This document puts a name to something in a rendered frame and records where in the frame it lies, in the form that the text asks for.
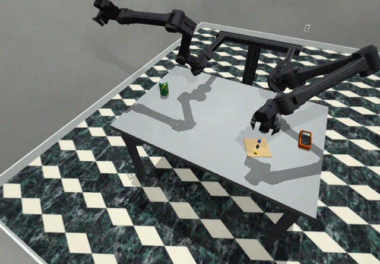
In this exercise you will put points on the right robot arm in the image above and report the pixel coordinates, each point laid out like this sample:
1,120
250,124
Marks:
175,21

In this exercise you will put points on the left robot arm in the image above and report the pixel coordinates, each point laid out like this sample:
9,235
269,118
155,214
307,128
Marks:
364,62

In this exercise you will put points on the tan mat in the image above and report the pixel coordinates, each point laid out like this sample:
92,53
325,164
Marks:
262,151

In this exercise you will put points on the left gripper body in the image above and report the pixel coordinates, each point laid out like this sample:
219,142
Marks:
276,126

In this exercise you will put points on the orange multimeter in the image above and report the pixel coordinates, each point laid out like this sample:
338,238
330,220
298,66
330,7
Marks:
305,140

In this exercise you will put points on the green and yellow drink can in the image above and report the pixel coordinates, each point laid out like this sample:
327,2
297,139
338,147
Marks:
163,87

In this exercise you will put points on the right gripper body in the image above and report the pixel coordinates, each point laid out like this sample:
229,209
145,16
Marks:
99,18

